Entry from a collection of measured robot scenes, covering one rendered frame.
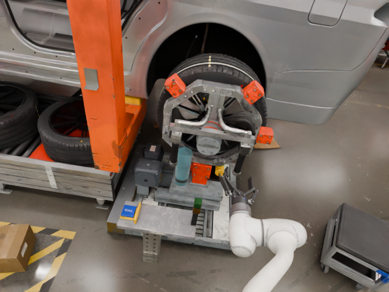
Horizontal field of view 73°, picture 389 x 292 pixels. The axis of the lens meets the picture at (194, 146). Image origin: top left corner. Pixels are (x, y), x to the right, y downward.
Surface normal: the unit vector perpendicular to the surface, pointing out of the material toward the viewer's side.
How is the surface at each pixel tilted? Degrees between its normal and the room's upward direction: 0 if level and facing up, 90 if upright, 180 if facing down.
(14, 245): 0
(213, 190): 0
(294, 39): 90
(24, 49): 92
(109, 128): 90
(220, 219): 0
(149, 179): 90
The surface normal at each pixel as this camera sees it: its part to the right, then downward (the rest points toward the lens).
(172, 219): 0.13, -0.75
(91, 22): -0.09, 0.64
